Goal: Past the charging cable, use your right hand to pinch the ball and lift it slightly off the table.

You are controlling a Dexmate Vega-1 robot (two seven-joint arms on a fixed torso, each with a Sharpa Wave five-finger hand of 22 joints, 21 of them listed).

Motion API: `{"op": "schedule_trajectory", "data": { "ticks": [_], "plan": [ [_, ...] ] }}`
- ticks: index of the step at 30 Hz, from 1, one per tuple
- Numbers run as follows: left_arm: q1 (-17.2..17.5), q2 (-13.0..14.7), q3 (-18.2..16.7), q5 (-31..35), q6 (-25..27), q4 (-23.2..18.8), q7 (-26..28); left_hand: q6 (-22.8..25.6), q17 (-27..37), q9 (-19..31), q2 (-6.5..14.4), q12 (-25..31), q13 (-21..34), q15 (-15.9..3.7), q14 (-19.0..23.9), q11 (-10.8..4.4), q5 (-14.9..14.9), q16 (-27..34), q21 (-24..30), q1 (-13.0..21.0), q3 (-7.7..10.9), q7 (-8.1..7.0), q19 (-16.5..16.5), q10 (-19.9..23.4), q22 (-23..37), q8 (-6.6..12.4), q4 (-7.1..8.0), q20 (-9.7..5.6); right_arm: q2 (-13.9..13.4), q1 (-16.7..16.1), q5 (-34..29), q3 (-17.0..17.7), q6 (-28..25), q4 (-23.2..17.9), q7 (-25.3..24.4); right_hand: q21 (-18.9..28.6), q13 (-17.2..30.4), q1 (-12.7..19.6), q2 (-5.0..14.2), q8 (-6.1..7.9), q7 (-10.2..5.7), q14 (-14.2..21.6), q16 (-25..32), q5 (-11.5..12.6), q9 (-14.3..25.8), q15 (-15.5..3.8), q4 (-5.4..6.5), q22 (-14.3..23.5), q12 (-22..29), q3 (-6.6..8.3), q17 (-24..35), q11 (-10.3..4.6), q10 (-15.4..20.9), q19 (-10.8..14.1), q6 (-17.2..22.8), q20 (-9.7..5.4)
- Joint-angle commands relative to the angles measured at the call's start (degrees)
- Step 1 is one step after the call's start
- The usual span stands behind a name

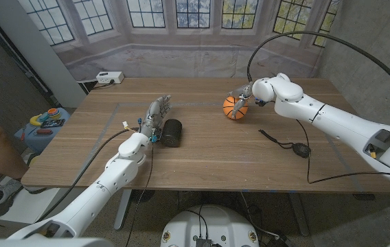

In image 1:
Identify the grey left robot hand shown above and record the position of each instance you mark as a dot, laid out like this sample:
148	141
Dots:
155	116

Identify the grey table leg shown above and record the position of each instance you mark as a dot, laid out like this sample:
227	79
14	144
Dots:
123	209
298	212

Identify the white floor platform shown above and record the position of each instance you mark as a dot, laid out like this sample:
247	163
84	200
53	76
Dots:
26	206

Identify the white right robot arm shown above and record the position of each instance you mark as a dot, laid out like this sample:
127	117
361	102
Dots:
335	120

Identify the white power strip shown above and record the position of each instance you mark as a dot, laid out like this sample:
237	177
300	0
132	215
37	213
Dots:
110	77

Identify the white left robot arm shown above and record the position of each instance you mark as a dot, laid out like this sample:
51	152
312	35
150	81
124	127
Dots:
119	171

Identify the white slanted column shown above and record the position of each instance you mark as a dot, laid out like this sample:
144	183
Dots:
37	51

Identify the red flat toy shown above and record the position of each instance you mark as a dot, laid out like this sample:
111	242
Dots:
44	131

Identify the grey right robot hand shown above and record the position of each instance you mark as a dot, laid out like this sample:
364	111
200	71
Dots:
246	92

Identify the orange mini basketball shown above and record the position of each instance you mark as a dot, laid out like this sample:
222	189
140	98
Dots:
228	108

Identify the yellow toy banana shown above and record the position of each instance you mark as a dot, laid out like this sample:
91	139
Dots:
34	120

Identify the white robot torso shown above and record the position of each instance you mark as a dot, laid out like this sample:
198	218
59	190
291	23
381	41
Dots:
212	223

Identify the printed window backdrop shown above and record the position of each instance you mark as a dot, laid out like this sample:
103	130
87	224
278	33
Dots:
181	58

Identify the blue stool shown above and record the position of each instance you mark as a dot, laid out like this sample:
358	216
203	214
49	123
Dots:
40	140

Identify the black cylindrical speaker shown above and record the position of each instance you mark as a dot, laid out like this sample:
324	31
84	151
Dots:
172	133

